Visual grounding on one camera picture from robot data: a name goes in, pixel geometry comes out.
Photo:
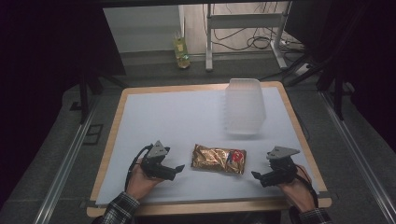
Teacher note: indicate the black tripod stand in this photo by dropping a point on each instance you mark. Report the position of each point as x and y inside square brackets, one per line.
[90, 87]

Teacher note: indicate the white power strip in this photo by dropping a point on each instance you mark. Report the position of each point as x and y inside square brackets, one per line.
[302, 69]

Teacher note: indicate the yellow-green drink bottle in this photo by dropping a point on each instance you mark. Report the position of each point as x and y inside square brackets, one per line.
[181, 51]

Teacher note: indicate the white metal stand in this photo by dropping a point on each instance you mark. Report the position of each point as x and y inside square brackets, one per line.
[243, 31]

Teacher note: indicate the gold foil snack packet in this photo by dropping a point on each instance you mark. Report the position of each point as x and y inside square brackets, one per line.
[219, 159]

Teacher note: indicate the person's right hand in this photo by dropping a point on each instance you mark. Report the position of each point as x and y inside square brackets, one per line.
[297, 191]

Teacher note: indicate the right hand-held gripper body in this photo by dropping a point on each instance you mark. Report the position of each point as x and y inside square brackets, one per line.
[279, 169]

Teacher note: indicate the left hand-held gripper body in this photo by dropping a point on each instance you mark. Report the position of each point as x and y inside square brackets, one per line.
[154, 162]

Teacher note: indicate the black metal stand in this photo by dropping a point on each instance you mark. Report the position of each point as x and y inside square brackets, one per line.
[334, 90]

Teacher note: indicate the clear plastic bin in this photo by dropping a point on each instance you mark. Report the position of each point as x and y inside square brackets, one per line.
[244, 106]

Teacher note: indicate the person's left hand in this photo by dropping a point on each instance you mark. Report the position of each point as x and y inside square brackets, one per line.
[140, 183]

